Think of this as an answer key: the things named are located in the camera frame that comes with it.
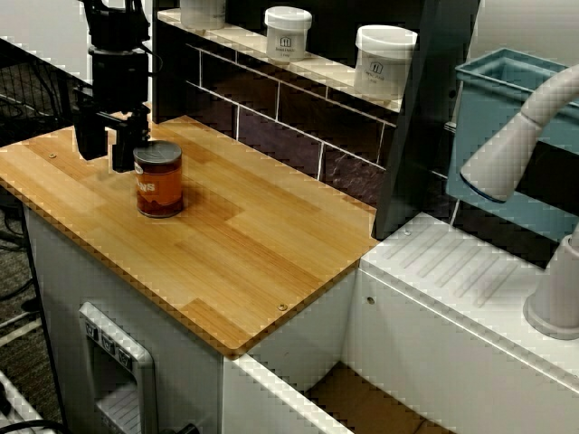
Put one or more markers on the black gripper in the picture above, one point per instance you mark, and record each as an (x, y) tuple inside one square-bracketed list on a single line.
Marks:
[(118, 81)]

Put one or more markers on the orange beans can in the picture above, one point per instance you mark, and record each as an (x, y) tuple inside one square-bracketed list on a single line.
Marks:
[(160, 185)]

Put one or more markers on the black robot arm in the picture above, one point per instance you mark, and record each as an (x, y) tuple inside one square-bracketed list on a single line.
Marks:
[(115, 25)]

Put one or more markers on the white sink basin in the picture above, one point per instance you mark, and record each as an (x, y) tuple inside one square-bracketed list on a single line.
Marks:
[(452, 325)]

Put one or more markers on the white toy kitchen cabinet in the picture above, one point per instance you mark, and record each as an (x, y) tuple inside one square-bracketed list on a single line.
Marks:
[(59, 271)]

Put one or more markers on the white plastic jar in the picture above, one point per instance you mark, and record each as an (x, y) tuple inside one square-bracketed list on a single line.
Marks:
[(201, 13), (287, 38), (384, 63)]

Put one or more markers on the wooden countertop board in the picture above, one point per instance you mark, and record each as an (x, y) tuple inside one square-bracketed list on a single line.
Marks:
[(249, 253)]

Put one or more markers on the grey dispenser panel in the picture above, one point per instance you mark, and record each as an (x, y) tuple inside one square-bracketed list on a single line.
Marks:
[(145, 361)]

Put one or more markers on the cream shelf ledge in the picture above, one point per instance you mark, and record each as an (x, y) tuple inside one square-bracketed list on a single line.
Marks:
[(325, 65)]

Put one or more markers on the brown cardboard sheet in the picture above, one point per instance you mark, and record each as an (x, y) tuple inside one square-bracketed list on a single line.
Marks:
[(375, 402)]

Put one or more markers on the teal plastic bin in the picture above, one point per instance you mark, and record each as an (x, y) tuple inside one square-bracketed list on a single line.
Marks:
[(493, 90)]

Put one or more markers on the grey toy faucet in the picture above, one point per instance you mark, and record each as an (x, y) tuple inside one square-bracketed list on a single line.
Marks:
[(511, 149)]

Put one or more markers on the black shelf post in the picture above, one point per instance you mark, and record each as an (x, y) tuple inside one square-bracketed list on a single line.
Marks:
[(420, 135), (169, 68)]

